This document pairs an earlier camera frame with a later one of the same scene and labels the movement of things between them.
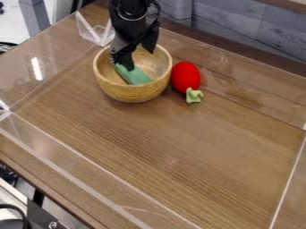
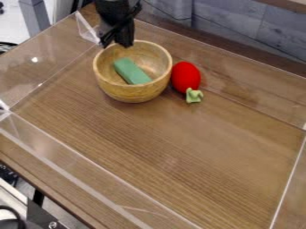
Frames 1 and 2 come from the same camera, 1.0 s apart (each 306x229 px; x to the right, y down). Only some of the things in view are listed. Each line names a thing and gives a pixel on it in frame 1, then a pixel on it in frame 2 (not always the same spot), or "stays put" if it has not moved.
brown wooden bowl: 155,64 stays put
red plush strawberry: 185,80 stays put
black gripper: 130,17 → 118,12
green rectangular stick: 132,76 stays put
